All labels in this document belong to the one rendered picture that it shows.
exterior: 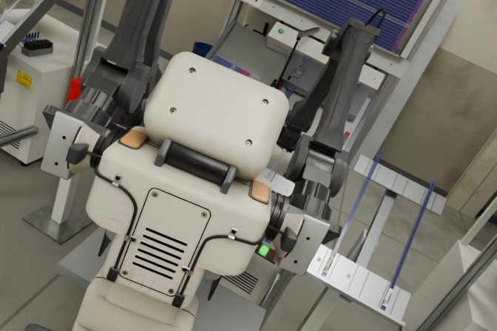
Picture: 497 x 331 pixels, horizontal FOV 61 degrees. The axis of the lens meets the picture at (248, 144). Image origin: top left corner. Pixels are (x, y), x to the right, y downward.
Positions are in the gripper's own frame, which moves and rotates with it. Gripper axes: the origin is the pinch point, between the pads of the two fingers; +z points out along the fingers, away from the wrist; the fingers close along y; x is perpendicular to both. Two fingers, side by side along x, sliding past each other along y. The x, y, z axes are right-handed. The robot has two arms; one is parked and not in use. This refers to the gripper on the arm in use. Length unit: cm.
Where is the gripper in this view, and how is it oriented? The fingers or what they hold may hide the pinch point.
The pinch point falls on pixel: (285, 148)
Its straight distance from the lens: 162.1
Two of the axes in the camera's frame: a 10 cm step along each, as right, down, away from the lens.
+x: -5.0, 7.7, -4.0
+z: -0.9, 4.1, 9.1
